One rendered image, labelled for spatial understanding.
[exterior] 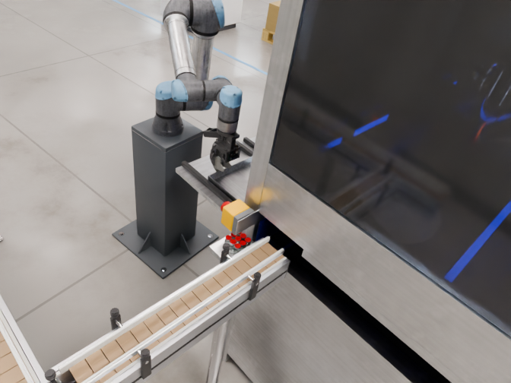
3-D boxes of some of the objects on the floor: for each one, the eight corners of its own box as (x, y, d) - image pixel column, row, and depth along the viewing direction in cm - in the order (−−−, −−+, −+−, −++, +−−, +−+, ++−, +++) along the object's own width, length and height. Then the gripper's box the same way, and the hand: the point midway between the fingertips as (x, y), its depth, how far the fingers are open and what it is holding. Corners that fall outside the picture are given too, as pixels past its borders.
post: (234, 354, 196) (394, -308, 62) (225, 362, 193) (372, -324, 58) (226, 345, 199) (360, -306, 65) (217, 352, 196) (338, -321, 61)
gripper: (226, 138, 138) (220, 185, 152) (245, 131, 144) (237, 177, 157) (211, 127, 142) (206, 173, 156) (230, 120, 148) (223, 166, 162)
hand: (217, 169), depth 157 cm, fingers closed, pressing on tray
